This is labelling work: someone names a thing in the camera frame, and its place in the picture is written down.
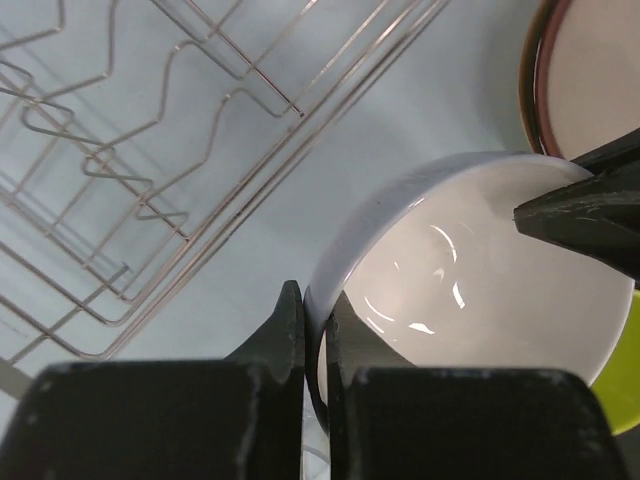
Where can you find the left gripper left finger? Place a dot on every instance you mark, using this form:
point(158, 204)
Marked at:
point(239, 417)

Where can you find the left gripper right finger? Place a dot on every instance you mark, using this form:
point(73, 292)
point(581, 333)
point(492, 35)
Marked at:
point(389, 419)

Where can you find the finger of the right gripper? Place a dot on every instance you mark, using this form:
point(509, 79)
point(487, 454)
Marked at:
point(597, 217)

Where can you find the red rimmed round plate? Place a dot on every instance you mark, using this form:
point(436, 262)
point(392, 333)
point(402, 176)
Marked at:
point(579, 76)

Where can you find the white ceramic bowl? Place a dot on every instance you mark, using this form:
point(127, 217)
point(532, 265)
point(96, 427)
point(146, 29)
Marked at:
point(433, 267)

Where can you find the lime green bowl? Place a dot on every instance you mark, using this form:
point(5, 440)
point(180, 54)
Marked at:
point(617, 386)

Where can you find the metal wire dish rack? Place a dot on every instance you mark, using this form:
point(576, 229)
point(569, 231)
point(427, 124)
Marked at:
point(135, 135)

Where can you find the clear plastic cup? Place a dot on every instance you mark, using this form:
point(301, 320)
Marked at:
point(315, 455)

